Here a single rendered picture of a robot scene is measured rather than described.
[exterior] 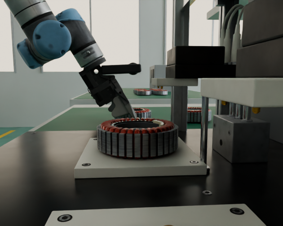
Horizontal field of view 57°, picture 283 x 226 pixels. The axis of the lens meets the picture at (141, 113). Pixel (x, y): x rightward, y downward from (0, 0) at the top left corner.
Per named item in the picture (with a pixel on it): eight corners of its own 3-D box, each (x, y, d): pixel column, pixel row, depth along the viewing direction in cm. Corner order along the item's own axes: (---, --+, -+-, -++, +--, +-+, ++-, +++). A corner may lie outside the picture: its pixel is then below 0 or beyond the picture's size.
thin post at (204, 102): (198, 173, 31) (201, 87, 29) (194, 168, 32) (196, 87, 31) (211, 172, 31) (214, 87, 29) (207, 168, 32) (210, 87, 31)
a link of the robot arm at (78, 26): (47, 24, 74) (73, 12, 77) (68, 59, 76) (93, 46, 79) (50, 15, 66) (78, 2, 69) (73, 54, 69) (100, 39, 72)
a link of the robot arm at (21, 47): (15, 40, 60) (57, 19, 63) (13, 45, 69) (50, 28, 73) (34, 70, 62) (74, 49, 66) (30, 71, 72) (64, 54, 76)
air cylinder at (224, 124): (230, 163, 34) (232, 121, 33) (211, 148, 41) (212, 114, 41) (268, 162, 34) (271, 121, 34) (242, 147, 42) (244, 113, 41)
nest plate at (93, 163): (74, 179, 29) (73, 168, 29) (90, 145, 44) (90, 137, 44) (206, 175, 30) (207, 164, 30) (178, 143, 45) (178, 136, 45)
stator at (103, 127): (98, 163, 30) (97, 132, 30) (96, 141, 41) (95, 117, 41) (190, 158, 32) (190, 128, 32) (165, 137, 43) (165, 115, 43)
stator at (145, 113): (116, 125, 73) (116, 111, 72) (112, 119, 84) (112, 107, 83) (155, 123, 75) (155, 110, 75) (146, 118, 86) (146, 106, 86)
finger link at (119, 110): (121, 131, 72) (106, 106, 75) (140, 120, 72) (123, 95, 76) (119, 127, 69) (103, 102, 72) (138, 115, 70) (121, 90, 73)
